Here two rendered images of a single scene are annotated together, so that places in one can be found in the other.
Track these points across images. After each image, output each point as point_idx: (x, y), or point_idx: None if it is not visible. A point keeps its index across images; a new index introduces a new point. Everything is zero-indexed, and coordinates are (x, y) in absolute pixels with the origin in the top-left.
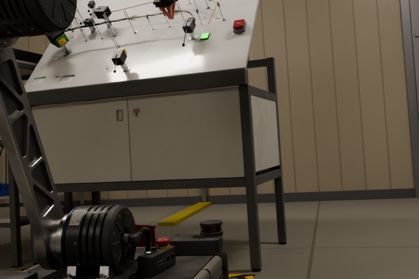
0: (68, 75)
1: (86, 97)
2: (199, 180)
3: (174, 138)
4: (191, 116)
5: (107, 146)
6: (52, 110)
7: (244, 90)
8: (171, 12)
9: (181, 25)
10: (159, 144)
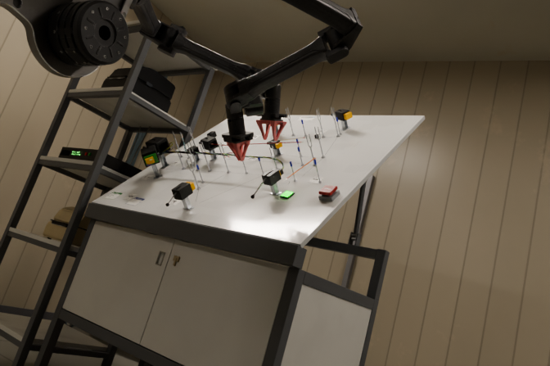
0: (139, 198)
1: (137, 225)
2: None
3: (199, 309)
4: (226, 287)
5: (136, 291)
6: (109, 231)
7: (293, 275)
8: (238, 151)
9: None
10: (182, 309)
